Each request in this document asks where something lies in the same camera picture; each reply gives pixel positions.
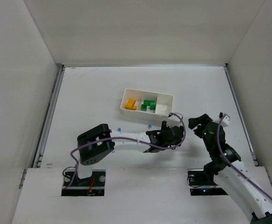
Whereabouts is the small green lego brick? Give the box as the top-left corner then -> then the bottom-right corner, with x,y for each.
141,104 -> 147,111

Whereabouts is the yellow curved lego brick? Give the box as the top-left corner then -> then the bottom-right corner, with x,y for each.
125,98 -> 136,110

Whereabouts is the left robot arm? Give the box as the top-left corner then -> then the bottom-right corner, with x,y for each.
77,121 -> 186,179

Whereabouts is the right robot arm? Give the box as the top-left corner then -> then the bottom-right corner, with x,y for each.
187,113 -> 272,224

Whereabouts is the white three-compartment plastic container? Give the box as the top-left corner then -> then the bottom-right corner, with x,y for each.
120,89 -> 174,121

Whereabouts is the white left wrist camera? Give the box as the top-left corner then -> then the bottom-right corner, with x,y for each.
168,112 -> 183,126

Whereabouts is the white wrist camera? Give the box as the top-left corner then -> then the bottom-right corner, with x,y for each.
168,112 -> 183,126
219,112 -> 230,127

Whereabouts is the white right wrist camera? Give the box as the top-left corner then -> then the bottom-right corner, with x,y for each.
219,112 -> 230,127

